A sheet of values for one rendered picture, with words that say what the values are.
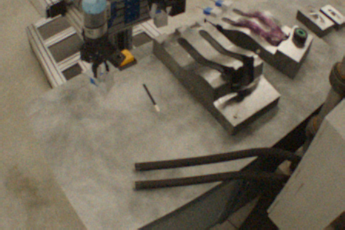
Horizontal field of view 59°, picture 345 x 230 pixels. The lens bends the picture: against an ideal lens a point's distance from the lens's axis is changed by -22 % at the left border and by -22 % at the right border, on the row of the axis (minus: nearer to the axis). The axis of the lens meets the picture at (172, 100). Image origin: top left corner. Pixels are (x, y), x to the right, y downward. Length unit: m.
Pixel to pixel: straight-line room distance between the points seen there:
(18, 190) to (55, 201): 0.29
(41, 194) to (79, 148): 0.92
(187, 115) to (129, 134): 0.22
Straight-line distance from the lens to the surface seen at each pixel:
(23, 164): 2.32
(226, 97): 1.37
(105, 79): 1.28
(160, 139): 1.31
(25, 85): 2.75
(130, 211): 1.17
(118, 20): 1.85
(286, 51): 1.58
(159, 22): 1.54
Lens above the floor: 1.88
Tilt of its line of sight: 50 degrees down
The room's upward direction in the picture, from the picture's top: 3 degrees clockwise
